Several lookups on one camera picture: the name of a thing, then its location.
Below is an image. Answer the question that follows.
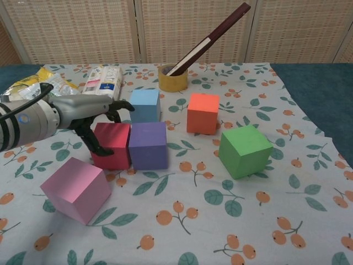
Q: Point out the dark red closed fan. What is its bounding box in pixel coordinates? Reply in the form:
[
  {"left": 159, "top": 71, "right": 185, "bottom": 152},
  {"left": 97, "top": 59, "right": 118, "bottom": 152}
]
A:
[{"left": 166, "top": 2, "right": 252, "bottom": 76}]

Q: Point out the orange foam cube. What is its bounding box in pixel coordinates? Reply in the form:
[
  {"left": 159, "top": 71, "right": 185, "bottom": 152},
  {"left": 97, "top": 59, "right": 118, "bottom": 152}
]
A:
[{"left": 186, "top": 93, "right": 221, "bottom": 135}]

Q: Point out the woven folding screen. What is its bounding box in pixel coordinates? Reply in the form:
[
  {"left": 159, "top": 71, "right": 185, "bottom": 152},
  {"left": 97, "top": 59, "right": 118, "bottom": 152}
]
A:
[{"left": 0, "top": 0, "right": 353, "bottom": 67}]

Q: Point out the purple foam cube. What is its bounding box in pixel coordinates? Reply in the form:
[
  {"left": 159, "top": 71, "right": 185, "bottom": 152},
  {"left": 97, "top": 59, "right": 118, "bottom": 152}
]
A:
[{"left": 128, "top": 121, "right": 169, "bottom": 171}]

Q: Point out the red foam cube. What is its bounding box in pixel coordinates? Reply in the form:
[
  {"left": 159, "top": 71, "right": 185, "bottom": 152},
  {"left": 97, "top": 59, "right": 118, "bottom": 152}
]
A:
[{"left": 90, "top": 122, "right": 132, "bottom": 171}]

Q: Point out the white carton box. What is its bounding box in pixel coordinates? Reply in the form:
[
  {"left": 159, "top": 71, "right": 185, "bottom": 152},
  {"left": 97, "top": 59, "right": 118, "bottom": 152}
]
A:
[{"left": 81, "top": 65, "right": 124, "bottom": 100}]

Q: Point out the light blue foam cube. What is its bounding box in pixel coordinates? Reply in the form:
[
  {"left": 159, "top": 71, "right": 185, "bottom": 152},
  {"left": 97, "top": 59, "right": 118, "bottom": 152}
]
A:
[{"left": 129, "top": 88, "right": 161, "bottom": 124}]

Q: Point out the white green snack bag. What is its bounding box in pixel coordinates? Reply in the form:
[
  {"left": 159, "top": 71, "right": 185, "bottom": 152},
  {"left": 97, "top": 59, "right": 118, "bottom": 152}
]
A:
[{"left": 0, "top": 73, "right": 81, "bottom": 104}]

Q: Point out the pink foam cube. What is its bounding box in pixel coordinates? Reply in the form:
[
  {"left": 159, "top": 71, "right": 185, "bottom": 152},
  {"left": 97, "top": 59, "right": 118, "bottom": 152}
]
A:
[{"left": 40, "top": 156, "right": 112, "bottom": 226}]

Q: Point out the floral tablecloth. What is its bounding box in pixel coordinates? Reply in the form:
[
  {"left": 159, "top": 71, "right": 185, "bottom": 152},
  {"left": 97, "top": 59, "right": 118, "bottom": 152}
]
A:
[{"left": 0, "top": 62, "right": 353, "bottom": 265}]

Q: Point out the yellow tape roll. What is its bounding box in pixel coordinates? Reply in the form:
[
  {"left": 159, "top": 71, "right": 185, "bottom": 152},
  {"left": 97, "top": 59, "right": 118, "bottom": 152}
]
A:
[{"left": 158, "top": 63, "right": 189, "bottom": 92}]

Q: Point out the green foam cube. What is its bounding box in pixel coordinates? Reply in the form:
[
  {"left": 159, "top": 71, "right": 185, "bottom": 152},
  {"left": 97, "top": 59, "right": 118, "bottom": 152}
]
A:
[{"left": 218, "top": 124, "right": 274, "bottom": 180}]

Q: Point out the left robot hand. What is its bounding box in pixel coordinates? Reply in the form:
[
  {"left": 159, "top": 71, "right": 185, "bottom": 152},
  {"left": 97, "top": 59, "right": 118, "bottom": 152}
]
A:
[{"left": 46, "top": 95, "right": 136, "bottom": 157}]

